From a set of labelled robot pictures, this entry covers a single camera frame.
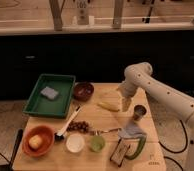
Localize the black cable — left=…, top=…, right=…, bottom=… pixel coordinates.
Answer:
left=158, top=119, right=190, bottom=155

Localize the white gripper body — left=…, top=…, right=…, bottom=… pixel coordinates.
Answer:
left=117, top=81, right=137, bottom=98

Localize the blue sponge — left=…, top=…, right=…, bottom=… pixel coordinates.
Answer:
left=41, top=86, right=59, bottom=100

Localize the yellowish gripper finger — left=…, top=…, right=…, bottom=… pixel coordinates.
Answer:
left=122, top=98, right=132, bottom=112

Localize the metal spoon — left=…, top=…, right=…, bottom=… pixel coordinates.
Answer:
left=89, top=128, right=121, bottom=135

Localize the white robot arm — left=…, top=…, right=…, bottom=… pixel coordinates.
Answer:
left=119, top=62, right=194, bottom=171

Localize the green plastic tray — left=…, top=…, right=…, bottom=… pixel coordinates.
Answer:
left=23, top=74, right=76, bottom=118

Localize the yellow banana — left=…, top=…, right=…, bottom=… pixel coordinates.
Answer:
left=97, top=102, right=120, bottom=112

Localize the orange bowl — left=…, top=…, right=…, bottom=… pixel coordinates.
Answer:
left=22, top=125, right=54, bottom=157

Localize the bunch of dark grapes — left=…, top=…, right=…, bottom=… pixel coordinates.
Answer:
left=67, top=121, right=89, bottom=133

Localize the white small bowl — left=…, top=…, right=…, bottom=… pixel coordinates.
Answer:
left=66, top=134, right=85, bottom=153

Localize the blue grey cloth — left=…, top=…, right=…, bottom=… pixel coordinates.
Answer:
left=118, top=121, right=147, bottom=139

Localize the yellow fruit in bowl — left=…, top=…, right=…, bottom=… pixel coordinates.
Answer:
left=29, top=135, right=43, bottom=150

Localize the dark red bowl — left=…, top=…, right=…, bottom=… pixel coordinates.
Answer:
left=73, top=82, right=94, bottom=101

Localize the metal cup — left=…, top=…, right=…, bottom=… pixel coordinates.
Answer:
left=133, top=105, right=147, bottom=121

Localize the green small cup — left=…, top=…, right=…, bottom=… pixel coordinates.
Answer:
left=90, top=135, right=105, bottom=152

